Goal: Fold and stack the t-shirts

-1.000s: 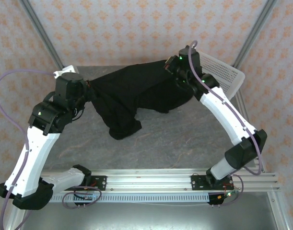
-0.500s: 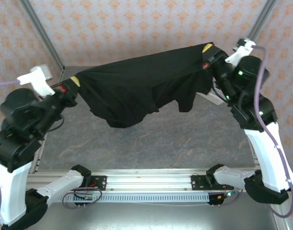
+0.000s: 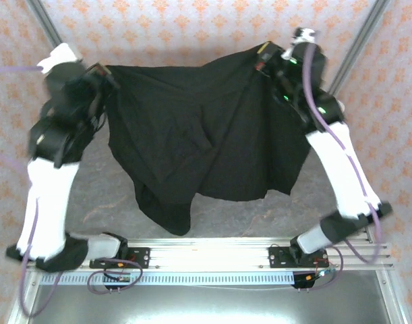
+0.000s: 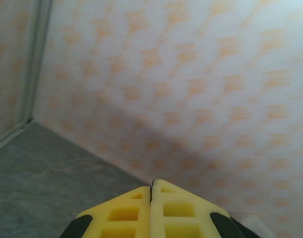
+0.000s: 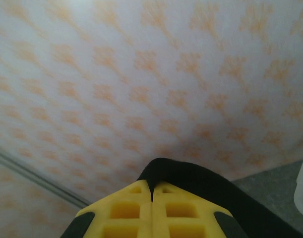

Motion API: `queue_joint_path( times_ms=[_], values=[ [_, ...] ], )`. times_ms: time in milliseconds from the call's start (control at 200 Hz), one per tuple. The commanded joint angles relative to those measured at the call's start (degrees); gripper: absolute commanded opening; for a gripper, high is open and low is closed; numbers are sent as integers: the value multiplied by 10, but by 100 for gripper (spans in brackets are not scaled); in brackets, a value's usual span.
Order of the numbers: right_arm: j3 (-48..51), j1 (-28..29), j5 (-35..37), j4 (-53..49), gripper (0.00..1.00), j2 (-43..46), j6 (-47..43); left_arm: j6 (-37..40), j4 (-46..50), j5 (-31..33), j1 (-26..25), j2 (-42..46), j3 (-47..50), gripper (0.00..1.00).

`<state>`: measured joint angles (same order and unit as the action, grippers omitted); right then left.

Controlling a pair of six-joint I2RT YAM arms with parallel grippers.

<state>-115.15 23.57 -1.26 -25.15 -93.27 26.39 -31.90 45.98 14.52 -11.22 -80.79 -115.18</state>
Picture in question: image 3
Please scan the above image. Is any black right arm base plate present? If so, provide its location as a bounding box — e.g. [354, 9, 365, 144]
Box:
[268, 245, 329, 269]

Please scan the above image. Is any white slotted cable duct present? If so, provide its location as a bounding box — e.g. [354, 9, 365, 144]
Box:
[40, 272, 296, 285]

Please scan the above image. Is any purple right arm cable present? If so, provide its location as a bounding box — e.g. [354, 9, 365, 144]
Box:
[293, 30, 387, 293]

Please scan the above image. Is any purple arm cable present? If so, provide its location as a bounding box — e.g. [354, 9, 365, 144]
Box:
[293, 30, 387, 293]
[0, 65, 142, 318]

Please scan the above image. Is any aluminium frame post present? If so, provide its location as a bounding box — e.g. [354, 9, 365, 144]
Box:
[328, 0, 390, 96]
[25, 0, 63, 48]

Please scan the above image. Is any aluminium cross rail beam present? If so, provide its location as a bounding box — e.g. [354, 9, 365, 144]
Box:
[25, 229, 394, 271]

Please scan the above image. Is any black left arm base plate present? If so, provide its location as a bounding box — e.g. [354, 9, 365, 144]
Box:
[89, 248, 151, 269]

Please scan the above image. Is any shiny steel lower panel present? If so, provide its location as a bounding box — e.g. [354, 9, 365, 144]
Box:
[23, 269, 395, 324]

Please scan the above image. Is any black t-shirt with floral print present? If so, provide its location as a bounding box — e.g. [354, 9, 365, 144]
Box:
[102, 42, 328, 237]

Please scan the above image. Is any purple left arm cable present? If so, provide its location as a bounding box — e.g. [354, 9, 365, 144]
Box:
[0, 65, 142, 318]

